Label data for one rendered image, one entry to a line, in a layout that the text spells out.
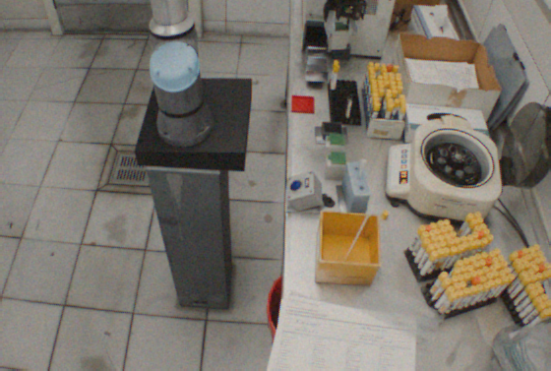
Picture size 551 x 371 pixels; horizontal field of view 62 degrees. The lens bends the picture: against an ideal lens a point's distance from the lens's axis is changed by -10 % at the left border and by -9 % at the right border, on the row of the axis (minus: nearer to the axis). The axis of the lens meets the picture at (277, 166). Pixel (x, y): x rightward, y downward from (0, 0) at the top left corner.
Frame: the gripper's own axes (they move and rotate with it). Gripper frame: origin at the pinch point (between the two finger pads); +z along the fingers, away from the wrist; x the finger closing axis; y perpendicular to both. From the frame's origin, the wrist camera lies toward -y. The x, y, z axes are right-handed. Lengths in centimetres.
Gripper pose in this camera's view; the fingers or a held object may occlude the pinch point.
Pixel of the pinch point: (338, 31)
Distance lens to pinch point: 142.8
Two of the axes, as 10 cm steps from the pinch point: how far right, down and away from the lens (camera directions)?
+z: -0.5, 6.4, 7.7
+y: 2.0, 7.6, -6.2
